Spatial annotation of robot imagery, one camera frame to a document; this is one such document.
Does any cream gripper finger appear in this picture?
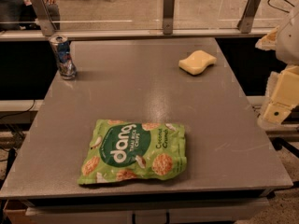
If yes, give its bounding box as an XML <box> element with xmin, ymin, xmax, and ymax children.
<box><xmin>257</xmin><ymin>97</ymin><xmax>292</xmax><ymax>129</ymax></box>
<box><xmin>255</xmin><ymin>26</ymin><xmax>278</xmax><ymax>50</ymax></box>

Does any seated person in background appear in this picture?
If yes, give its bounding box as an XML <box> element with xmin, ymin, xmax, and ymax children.
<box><xmin>0</xmin><ymin>0</ymin><xmax>60</xmax><ymax>31</ymax></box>

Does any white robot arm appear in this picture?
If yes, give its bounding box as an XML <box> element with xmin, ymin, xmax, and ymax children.
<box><xmin>255</xmin><ymin>5</ymin><xmax>299</xmax><ymax>130</ymax></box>

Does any left metal bracket post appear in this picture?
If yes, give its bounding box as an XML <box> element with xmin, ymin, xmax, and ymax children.
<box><xmin>30</xmin><ymin>0</ymin><xmax>55</xmax><ymax>36</ymax></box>

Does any clear acrylic barrier panel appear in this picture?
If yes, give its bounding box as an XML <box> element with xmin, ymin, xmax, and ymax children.
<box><xmin>0</xmin><ymin>0</ymin><xmax>299</xmax><ymax>33</ymax></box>

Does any middle metal bracket post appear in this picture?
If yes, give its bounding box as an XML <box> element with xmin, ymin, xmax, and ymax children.
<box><xmin>163</xmin><ymin>0</ymin><xmax>175</xmax><ymax>35</ymax></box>

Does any green rice chip bag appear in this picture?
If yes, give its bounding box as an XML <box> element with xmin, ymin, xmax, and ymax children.
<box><xmin>78</xmin><ymin>119</ymin><xmax>187</xmax><ymax>185</ymax></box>

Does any yellow sponge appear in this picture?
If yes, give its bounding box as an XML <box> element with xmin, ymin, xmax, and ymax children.
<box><xmin>178</xmin><ymin>50</ymin><xmax>217</xmax><ymax>76</ymax></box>

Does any crushed blue energy drink can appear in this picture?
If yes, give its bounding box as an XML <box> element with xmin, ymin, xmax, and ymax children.
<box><xmin>49</xmin><ymin>35</ymin><xmax>77</xmax><ymax>80</ymax></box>

